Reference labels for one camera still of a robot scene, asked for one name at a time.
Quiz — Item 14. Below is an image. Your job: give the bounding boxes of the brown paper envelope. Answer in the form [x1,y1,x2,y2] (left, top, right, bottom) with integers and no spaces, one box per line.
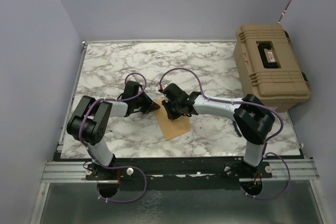
[154,98,191,141]

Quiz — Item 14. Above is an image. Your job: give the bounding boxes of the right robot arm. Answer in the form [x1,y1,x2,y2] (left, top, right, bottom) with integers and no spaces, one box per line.
[159,83,275,177]

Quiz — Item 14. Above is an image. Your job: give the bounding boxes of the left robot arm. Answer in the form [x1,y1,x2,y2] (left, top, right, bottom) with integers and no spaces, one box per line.
[67,81,160,180]

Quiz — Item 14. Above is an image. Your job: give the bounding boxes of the tan plastic tool case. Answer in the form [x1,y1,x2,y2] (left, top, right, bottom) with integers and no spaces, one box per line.
[234,24,311,113]

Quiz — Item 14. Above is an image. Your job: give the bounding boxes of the blue handled pliers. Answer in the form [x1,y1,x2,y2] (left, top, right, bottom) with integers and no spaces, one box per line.
[233,121,242,137]

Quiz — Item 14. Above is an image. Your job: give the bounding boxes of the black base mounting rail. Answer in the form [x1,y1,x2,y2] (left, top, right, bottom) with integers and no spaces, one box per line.
[54,153,279,192]

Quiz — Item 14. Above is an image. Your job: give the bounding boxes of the aluminium frame rail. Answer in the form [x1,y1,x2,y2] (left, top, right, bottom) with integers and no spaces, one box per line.
[41,162,86,183]

